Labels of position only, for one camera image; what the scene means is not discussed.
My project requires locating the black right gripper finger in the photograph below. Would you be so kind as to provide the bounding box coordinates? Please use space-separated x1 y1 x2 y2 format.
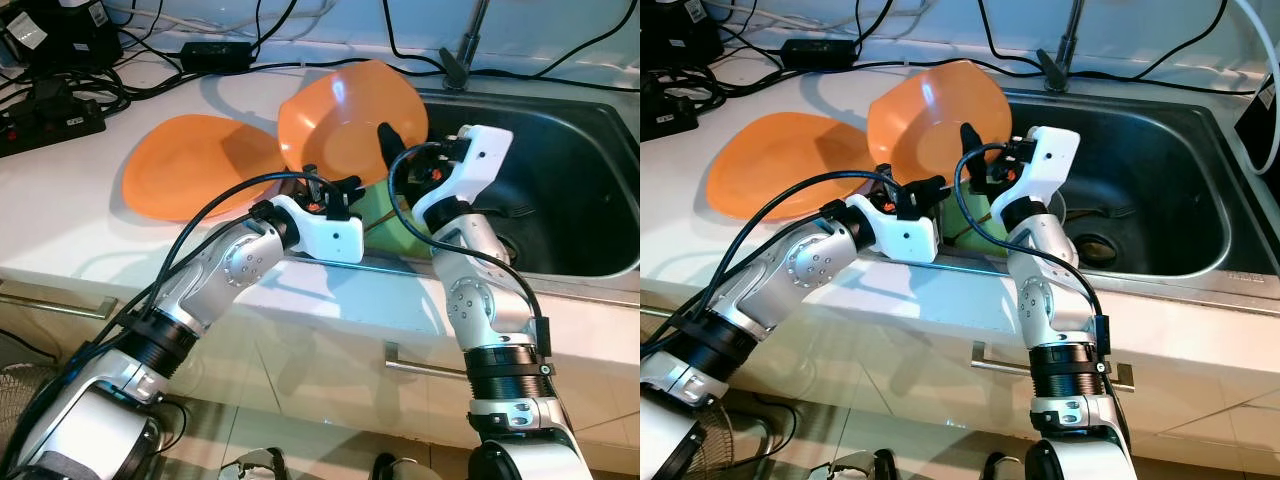
375 121 407 177
959 121 988 173

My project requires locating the orange bowl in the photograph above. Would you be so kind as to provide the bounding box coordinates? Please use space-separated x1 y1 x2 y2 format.
277 60 431 191
866 60 1013 191

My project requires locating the orange plate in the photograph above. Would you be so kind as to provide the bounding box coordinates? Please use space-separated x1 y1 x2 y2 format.
122 113 291 223
706 112 881 221

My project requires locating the white kitchen cabinet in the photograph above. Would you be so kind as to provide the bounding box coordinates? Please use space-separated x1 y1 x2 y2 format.
640 290 1280 476
0 262 641 471

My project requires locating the green plate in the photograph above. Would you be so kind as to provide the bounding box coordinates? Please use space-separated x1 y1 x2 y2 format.
935 185 1011 256
345 180 441 263

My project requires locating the steel faucet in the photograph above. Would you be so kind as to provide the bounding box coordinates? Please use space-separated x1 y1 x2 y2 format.
1038 0 1086 93
440 0 491 91

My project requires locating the black power adapter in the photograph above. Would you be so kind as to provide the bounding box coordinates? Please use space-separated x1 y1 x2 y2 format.
180 42 251 73
780 40 856 71

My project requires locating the stainless steel sink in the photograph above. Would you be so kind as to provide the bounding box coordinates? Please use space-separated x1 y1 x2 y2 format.
940 88 1280 301
360 88 641 293

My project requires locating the black power strip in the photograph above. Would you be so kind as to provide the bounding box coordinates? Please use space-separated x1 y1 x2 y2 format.
0 95 106 159
640 88 701 141

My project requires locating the black charger box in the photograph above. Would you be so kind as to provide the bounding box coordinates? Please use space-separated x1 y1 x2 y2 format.
640 0 726 56
0 0 121 76

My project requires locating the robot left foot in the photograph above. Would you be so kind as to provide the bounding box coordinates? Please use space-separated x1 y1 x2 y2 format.
830 452 896 480
218 448 286 480

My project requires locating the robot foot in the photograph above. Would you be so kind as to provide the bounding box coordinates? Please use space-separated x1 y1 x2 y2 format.
830 452 896 480
370 455 433 480
218 448 286 480
985 455 1041 480

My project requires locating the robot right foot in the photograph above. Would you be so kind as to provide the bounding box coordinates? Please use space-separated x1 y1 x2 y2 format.
985 455 1041 480
370 455 433 480

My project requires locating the floor fan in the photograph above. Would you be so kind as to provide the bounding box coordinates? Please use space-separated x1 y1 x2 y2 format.
680 395 796 480

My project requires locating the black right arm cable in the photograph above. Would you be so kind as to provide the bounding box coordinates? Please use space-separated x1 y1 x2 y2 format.
955 143 1113 376
388 143 556 376

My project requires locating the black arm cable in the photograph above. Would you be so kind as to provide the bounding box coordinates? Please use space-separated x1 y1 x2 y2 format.
0 170 321 471
955 143 1113 376
640 170 896 361
388 143 556 376

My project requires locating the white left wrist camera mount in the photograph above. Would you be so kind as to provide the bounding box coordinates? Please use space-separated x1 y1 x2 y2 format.
270 195 366 266
850 195 941 266

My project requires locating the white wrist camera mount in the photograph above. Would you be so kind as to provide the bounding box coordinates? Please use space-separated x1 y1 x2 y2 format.
850 195 941 266
270 195 366 266
412 125 513 229
1000 125 1081 216

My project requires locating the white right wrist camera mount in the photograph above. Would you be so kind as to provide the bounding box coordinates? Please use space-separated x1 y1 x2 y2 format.
1000 125 1081 216
412 125 513 229

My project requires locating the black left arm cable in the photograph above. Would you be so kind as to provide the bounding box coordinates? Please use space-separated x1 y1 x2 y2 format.
0 170 321 471
640 170 896 361

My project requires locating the steel drawer handle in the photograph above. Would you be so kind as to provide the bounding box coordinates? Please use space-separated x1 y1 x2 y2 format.
385 342 471 379
972 340 1036 373
0 290 119 321

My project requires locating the white hose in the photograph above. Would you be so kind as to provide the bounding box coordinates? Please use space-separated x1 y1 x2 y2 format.
1230 0 1280 173

